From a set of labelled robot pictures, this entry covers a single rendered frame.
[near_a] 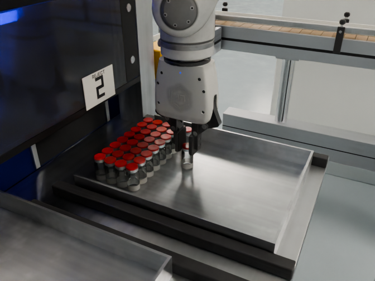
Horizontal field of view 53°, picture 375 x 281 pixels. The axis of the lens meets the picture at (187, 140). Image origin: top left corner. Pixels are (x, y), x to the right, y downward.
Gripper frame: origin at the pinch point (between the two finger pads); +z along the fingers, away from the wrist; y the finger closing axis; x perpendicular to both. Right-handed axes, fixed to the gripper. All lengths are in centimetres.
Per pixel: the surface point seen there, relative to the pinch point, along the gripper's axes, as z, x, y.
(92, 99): -6.6, -4.8, -16.6
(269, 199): 5.8, -2.3, 16.4
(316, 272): 94, 70, 25
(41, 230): 5.7, -24.8, -11.6
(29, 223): 5.7, -24.5, -14.2
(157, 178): 5.8, -5.7, -3.2
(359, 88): 40, 149, 23
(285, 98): 28, 91, -2
